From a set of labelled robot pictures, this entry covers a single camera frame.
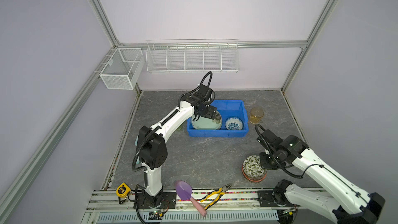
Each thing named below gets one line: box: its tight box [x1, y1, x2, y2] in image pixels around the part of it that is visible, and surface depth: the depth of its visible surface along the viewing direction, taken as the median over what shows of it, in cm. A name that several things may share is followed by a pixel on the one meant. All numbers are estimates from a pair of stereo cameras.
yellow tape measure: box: [116, 182, 132, 199], surface depth 77 cm
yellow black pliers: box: [200, 183, 233, 211], surface depth 77 cm
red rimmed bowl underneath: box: [241, 165, 268, 183], surface depth 74 cm
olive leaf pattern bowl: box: [241, 155, 268, 182], surface depth 77 cm
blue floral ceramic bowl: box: [224, 116, 245, 131], surface depth 100 cm
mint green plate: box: [191, 115, 223, 131], surface depth 98 cm
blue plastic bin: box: [186, 100, 250, 138], surface depth 98 cm
